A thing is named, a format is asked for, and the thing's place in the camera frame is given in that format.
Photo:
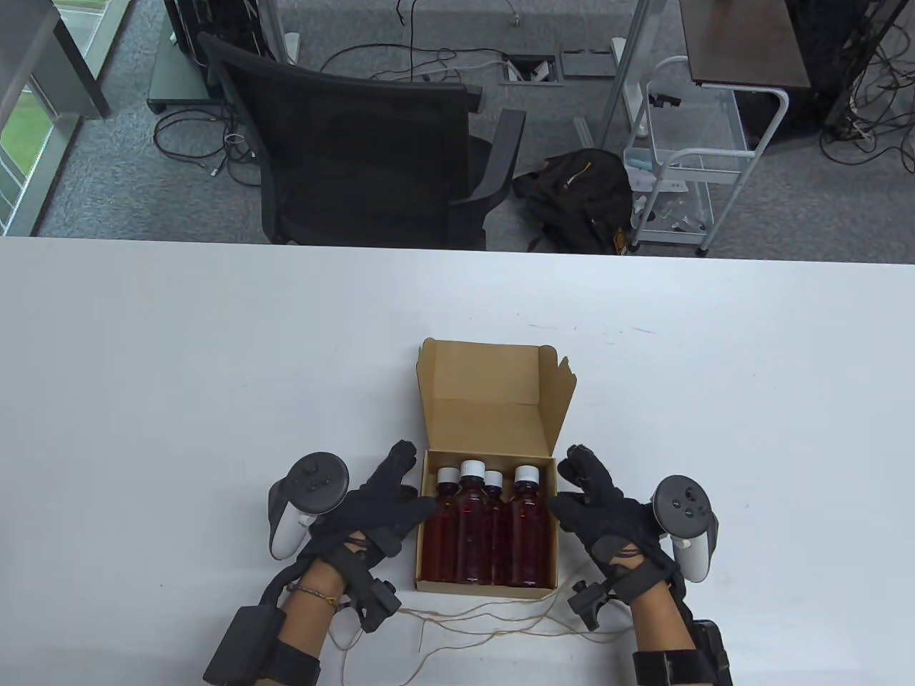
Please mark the person's left hand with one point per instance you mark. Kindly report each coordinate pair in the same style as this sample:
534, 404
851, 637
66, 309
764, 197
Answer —
379, 514

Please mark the person's right hand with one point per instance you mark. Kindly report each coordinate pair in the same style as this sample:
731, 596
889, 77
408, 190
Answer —
615, 522

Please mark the red bottle with white cap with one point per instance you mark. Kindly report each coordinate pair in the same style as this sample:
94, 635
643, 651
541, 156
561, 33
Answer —
530, 536
437, 536
473, 529
498, 529

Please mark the thin jute twine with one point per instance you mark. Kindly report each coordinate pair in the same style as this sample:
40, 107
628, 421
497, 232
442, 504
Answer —
457, 613

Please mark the brown cardboard box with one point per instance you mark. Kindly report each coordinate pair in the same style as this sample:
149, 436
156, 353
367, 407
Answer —
486, 386

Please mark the person's left forearm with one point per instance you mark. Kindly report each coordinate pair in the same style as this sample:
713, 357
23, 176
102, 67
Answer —
307, 614

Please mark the person's right forearm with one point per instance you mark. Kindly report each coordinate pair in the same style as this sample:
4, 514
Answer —
661, 622

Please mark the black forearm battery pack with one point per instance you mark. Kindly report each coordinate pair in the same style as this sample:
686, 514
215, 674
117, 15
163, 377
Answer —
713, 654
239, 647

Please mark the grey floor outlet box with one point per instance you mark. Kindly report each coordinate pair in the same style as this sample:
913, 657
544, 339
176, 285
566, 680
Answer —
529, 68

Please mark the grey and white hand controller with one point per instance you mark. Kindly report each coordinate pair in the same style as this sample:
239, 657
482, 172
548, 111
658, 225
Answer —
314, 482
683, 504

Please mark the black backpack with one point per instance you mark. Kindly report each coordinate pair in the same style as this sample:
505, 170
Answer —
579, 193

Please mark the black mesh office chair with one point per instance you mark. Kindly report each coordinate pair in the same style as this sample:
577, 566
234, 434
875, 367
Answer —
357, 157

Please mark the grey floor cover plate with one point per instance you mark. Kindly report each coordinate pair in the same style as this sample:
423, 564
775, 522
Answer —
586, 63

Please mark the dark brown side table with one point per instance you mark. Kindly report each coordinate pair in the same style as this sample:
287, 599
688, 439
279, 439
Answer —
743, 43

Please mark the black equipment rack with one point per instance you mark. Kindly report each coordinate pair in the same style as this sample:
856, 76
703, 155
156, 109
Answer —
214, 21

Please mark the grey aluminium post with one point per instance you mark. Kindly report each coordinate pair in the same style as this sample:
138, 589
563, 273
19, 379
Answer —
622, 64

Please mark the grey stand base plate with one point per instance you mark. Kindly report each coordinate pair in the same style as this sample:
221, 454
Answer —
179, 78

